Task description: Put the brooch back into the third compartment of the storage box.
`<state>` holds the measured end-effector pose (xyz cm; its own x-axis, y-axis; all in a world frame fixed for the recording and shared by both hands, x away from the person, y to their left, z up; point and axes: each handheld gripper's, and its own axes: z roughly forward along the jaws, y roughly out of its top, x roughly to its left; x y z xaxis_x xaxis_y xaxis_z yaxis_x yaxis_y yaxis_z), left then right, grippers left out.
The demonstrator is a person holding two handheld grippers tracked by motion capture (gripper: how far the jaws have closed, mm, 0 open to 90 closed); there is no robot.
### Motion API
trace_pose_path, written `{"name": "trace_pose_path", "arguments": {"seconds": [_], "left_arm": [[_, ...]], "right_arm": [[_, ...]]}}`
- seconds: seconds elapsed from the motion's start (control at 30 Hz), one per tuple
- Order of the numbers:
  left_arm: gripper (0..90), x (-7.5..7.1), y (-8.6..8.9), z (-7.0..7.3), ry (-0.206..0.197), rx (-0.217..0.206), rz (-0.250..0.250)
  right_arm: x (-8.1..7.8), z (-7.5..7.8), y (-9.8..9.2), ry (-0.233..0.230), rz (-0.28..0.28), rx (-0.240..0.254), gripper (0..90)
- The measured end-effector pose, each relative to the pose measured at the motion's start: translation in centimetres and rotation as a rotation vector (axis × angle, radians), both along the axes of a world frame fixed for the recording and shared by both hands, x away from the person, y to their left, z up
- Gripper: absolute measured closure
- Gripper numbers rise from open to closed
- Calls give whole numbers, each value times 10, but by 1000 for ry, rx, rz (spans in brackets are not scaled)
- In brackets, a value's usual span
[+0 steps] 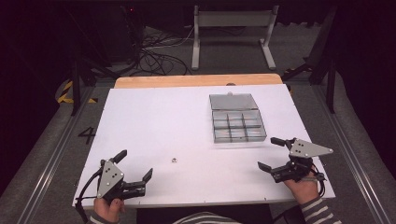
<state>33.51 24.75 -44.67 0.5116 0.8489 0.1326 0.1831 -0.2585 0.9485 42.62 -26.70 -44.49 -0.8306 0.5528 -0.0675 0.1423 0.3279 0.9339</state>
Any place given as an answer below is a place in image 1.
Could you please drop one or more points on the white metal stand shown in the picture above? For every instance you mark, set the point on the white metal stand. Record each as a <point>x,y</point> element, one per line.
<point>233,20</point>

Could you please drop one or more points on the black metal stand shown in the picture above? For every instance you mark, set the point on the black metal stand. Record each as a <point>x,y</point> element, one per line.
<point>325,67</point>

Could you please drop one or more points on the person's striped shirt torso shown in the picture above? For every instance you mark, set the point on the person's striped shirt torso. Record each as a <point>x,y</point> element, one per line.
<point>207,218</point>

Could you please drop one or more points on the yellow black floor tape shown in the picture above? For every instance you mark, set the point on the yellow black floor tape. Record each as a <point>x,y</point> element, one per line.
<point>71,95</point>

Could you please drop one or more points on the black tripod stand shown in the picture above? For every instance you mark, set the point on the black tripod stand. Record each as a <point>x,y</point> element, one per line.
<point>79,74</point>

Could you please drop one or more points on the aluminium floor rail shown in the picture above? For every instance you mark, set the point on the aluminium floor rail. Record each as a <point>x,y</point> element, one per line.
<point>53,161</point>
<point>351,155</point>

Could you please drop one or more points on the person's right hand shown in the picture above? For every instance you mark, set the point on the person's right hand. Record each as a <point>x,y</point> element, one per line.
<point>304,190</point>

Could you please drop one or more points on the wooden table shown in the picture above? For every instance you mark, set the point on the wooden table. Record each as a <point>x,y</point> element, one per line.
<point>186,81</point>

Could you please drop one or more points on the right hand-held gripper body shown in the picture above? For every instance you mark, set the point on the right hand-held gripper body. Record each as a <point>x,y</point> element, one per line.
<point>300,155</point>

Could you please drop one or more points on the clear plastic compartment box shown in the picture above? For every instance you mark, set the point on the clear plastic compartment box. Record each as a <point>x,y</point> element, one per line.
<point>238,119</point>

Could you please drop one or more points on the white table board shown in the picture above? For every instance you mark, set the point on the white table board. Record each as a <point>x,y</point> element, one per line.
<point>174,124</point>

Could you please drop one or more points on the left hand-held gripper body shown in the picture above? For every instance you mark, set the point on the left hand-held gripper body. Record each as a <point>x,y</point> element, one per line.
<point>109,179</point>

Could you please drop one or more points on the person's left hand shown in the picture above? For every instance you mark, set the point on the person's left hand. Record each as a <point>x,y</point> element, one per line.
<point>107,210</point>

